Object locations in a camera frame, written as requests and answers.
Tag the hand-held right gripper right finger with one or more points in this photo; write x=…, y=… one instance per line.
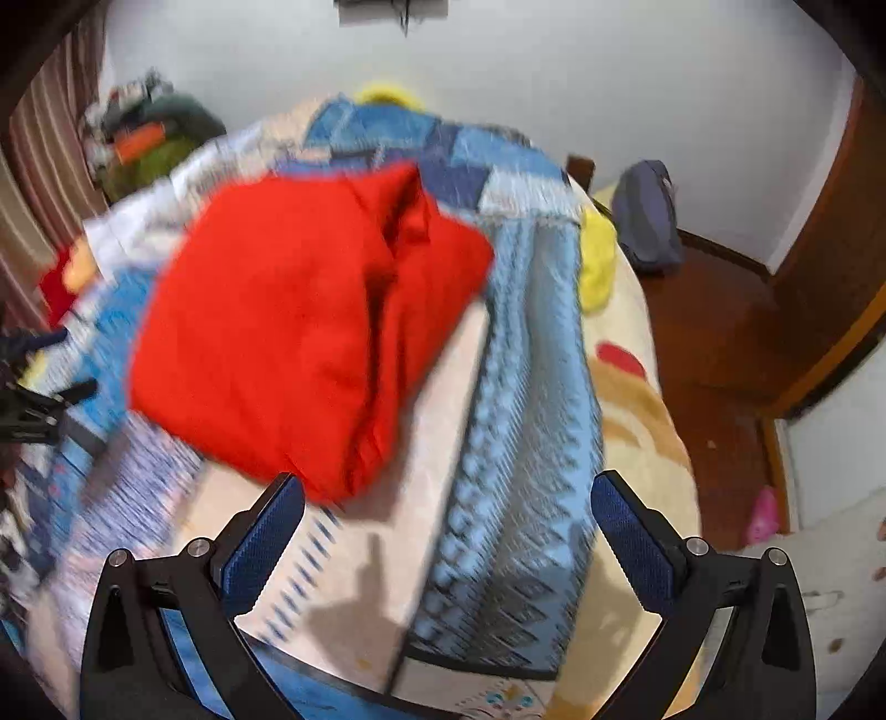
x=633, y=547

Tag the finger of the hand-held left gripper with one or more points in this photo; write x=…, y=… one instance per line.
x=28, y=344
x=34, y=415

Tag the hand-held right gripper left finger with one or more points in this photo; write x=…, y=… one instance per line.
x=266, y=547

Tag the red garment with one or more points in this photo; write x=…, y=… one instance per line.
x=291, y=325

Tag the cream printed blanket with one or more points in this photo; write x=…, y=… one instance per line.
x=644, y=415

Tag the pink slipper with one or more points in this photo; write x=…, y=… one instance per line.
x=763, y=516

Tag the blue patchwork blanket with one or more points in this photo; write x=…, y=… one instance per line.
x=526, y=415

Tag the striped curtain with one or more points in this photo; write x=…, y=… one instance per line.
x=41, y=173

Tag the pile of green clutter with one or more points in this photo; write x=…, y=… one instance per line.
x=166, y=131

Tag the yellow cloth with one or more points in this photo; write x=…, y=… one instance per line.
x=596, y=263

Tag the grey-blue backpack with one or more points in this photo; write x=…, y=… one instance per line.
x=647, y=214

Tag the black wall television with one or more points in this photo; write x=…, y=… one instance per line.
x=394, y=10

